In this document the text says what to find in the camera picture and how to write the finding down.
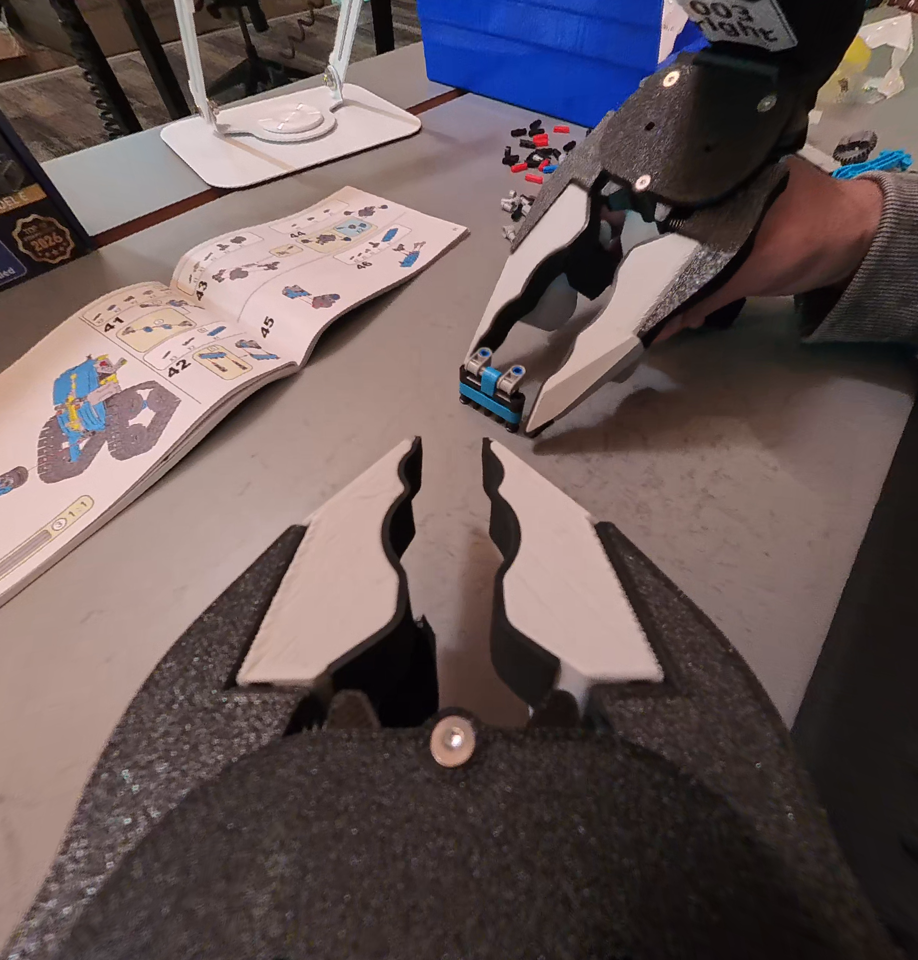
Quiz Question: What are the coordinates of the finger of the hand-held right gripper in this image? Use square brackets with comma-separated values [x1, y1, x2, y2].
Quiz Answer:
[466, 178, 602, 363]
[523, 231, 705, 439]

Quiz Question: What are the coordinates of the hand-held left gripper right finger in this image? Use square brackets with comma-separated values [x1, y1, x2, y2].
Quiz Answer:
[481, 438, 665, 689]

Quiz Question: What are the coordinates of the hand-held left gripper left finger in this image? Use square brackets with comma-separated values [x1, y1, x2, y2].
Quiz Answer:
[236, 437, 424, 687]

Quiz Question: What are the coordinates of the grey and blue connector assembly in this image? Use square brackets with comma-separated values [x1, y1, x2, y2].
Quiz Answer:
[466, 346, 527, 399]

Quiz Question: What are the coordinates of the blue beam with black pins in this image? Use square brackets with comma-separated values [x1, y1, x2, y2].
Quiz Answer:
[456, 366, 532, 436]

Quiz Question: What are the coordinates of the grey desk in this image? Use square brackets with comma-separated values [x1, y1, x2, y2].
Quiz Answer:
[0, 41, 918, 960]

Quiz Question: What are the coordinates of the person's right hand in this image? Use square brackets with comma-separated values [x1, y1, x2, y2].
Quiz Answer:
[657, 159, 887, 344]

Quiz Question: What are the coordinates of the pile of small building parts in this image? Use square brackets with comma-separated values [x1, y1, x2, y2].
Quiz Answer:
[498, 117, 581, 243]

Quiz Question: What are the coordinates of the black toy gear wheel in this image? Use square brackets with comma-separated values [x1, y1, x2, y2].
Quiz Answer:
[834, 130, 881, 168]

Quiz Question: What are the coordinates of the blue plastic bin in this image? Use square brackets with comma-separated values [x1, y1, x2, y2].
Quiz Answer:
[415, 0, 712, 130]

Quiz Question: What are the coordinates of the clear bag with yellow parts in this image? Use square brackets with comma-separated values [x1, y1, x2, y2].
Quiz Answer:
[817, 13, 918, 108]

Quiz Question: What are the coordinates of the blue toy track piece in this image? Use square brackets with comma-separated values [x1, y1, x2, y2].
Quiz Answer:
[830, 148, 918, 181]

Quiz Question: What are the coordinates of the open instruction booklet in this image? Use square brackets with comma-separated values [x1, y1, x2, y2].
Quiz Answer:
[0, 185, 472, 625]

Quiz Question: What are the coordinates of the dark dimpled mat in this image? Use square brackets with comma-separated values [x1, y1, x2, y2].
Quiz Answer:
[791, 375, 918, 960]

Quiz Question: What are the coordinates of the dark blue robot kit box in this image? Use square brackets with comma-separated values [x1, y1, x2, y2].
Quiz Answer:
[0, 81, 94, 303]

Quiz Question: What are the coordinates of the black coiled cable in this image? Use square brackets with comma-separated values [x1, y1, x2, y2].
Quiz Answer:
[56, 0, 142, 141]

